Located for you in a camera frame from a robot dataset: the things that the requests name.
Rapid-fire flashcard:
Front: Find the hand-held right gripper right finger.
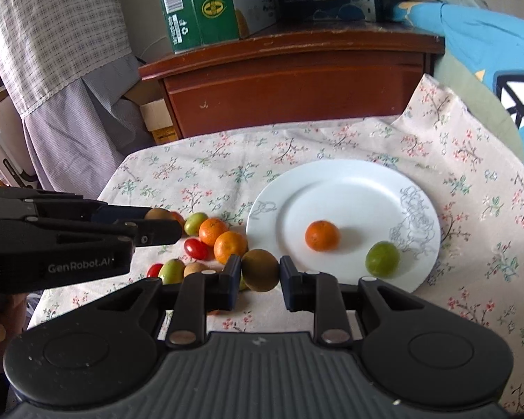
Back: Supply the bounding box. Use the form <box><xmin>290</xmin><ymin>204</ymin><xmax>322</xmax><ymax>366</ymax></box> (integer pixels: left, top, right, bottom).
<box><xmin>279</xmin><ymin>255</ymin><xmax>437</xmax><ymax>346</ymax></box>

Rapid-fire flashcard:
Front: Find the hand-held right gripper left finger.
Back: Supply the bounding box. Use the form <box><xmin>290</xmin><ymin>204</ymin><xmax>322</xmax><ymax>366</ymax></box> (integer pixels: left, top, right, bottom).
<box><xmin>85</xmin><ymin>255</ymin><xmax>242</xmax><ymax>347</ymax></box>

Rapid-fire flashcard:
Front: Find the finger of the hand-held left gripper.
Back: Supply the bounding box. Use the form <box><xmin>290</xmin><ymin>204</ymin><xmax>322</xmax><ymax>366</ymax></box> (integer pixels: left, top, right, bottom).
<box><xmin>32</xmin><ymin>217</ymin><xmax>183</xmax><ymax>248</ymax></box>
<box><xmin>25</xmin><ymin>189</ymin><xmax>152</xmax><ymax>224</ymax></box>

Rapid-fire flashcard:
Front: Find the green jujube with reddish end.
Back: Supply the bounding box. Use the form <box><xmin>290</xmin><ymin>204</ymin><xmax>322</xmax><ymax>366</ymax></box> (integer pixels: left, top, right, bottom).
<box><xmin>158</xmin><ymin>259</ymin><xmax>187</xmax><ymax>284</ymax></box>

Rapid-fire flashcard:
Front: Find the white plate with line drawing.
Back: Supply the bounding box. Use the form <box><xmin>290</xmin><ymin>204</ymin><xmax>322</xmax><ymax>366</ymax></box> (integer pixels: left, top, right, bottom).
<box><xmin>245</xmin><ymin>159</ymin><xmax>442</xmax><ymax>293</ymax></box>

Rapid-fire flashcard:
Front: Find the floral tablecloth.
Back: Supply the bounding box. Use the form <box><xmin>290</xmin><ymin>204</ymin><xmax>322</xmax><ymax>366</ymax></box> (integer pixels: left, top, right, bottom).
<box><xmin>26</xmin><ymin>73</ymin><xmax>524</xmax><ymax>406</ymax></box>

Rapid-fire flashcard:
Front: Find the small white yellow box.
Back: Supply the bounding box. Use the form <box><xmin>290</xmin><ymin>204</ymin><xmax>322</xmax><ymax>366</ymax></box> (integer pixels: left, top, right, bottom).
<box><xmin>139</xmin><ymin>100</ymin><xmax>177</xmax><ymax>145</ymax></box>

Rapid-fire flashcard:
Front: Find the white folding stand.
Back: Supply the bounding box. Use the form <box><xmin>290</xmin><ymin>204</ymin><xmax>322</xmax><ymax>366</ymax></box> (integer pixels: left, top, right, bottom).
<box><xmin>0</xmin><ymin>87</ymin><xmax>42</xmax><ymax>190</ymax></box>

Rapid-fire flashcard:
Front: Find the brown cardboard piece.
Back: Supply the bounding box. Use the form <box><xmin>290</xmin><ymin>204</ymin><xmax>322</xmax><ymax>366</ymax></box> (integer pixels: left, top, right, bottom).
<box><xmin>121</xmin><ymin>79</ymin><xmax>158</xmax><ymax>105</ymax></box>

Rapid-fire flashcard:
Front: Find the brown wooden nightstand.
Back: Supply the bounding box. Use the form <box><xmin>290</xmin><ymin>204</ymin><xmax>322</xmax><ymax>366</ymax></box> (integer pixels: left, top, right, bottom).
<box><xmin>138</xmin><ymin>22</ymin><xmax>446</xmax><ymax>140</ymax></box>

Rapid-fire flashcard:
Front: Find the checked white cloth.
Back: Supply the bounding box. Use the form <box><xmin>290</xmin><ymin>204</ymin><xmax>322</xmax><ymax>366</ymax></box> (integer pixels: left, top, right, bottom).
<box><xmin>0</xmin><ymin>0</ymin><xmax>134</xmax><ymax>118</ymax></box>

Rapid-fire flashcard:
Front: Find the green cardboard box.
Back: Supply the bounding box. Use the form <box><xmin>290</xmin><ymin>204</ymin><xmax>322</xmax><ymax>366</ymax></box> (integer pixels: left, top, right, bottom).
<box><xmin>152</xmin><ymin>0</ymin><xmax>241</xmax><ymax>55</ymax></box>

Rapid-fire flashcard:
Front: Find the white cardboard box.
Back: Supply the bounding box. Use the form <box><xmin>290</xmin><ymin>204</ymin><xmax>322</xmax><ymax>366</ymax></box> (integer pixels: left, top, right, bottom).
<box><xmin>225</xmin><ymin>0</ymin><xmax>280</xmax><ymax>38</ymax></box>

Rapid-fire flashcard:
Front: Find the grey-green bed sheet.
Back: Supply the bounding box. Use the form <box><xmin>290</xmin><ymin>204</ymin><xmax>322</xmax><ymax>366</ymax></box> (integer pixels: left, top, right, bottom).
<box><xmin>432</xmin><ymin>48</ymin><xmax>524</xmax><ymax>162</ymax></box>

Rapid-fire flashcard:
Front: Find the blue printed blanket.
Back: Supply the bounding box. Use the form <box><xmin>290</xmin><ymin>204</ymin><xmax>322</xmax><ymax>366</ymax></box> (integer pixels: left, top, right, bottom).
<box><xmin>393</xmin><ymin>2</ymin><xmax>524</xmax><ymax>175</ymax></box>

